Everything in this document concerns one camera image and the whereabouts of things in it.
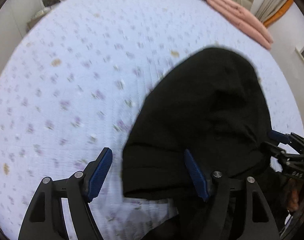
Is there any person's right hand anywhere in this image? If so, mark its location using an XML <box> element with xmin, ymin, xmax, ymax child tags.
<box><xmin>284</xmin><ymin>178</ymin><xmax>302</xmax><ymax>212</ymax></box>

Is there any bed with floral quilt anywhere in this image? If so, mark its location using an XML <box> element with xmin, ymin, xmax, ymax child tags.
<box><xmin>0</xmin><ymin>0</ymin><xmax>304</xmax><ymax>239</ymax></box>

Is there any brown patterned bag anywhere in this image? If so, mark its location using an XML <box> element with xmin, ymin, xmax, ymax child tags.
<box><xmin>42</xmin><ymin>0</ymin><xmax>60</xmax><ymax>7</ymax></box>

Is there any black hooded jacket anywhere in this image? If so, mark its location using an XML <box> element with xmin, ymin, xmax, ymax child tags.
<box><xmin>121</xmin><ymin>47</ymin><xmax>292</xmax><ymax>240</ymax></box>

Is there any beige bedside table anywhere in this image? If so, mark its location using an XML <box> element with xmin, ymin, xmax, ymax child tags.
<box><xmin>26</xmin><ymin>6</ymin><xmax>54</xmax><ymax>31</ymax></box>

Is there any beige and orange curtain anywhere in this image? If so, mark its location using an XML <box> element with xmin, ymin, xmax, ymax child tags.
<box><xmin>255</xmin><ymin>0</ymin><xmax>294</xmax><ymax>28</ymax></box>

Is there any folded pink blanket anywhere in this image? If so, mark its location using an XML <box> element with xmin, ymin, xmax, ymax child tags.
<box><xmin>206</xmin><ymin>0</ymin><xmax>274</xmax><ymax>50</ymax></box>

